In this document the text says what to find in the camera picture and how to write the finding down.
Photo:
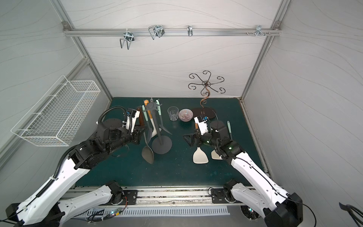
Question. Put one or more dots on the brown metal scroll stand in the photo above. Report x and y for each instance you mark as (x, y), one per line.
(209, 112)

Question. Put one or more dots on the aluminium top rail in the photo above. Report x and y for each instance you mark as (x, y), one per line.
(69, 31)

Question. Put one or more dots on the cream utensil orange handle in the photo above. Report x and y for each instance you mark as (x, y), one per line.
(151, 121)

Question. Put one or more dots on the metal bracket hook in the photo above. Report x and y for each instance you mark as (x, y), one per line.
(258, 32)

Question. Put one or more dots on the metal wire hook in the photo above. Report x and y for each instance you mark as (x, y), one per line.
(156, 31)

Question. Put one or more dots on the grey utensil rack stand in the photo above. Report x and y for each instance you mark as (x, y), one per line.
(162, 144)

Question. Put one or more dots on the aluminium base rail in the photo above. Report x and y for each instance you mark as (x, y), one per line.
(188, 195)

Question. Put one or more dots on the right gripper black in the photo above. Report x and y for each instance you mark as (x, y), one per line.
(194, 138)

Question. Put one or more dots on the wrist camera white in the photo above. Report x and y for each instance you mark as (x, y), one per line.
(201, 121)
(132, 116)

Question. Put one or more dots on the grey utensil mint handle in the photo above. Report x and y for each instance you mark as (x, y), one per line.
(160, 117)

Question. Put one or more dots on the pink striped bowl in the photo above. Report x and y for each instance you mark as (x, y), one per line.
(185, 115)

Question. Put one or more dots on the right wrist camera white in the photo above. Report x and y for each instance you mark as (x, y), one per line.
(201, 121)

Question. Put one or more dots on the cream spatula mint handle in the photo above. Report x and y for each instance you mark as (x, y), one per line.
(215, 156)

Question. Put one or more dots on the white wire basket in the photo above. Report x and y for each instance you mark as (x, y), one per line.
(55, 118)

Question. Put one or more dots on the grey turner mint handle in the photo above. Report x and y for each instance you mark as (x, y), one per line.
(149, 129)

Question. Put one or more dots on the small metal hook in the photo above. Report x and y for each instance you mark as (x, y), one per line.
(189, 31)

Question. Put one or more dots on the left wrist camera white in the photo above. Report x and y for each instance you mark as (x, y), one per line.
(132, 116)

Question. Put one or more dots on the black cable bundle corner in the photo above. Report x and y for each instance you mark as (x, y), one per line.
(354, 212)

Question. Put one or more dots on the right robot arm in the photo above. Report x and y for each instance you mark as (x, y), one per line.
(274, 204)

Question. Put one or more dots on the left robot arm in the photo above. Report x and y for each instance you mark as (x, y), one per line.
(46, 209)

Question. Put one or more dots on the metal double hook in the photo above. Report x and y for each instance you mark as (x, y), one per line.
(127, 39)

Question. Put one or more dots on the white spatula light wood handle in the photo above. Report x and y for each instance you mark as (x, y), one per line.
(199, 156)

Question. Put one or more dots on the grey spatula mint handle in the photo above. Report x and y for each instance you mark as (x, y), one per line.
(229, 129)

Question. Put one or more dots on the clear drinking glass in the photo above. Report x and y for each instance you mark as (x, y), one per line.
(173, 113)

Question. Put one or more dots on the white vent strip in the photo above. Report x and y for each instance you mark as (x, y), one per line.
(186, 211)

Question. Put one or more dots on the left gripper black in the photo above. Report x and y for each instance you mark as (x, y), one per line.
(137, 135)

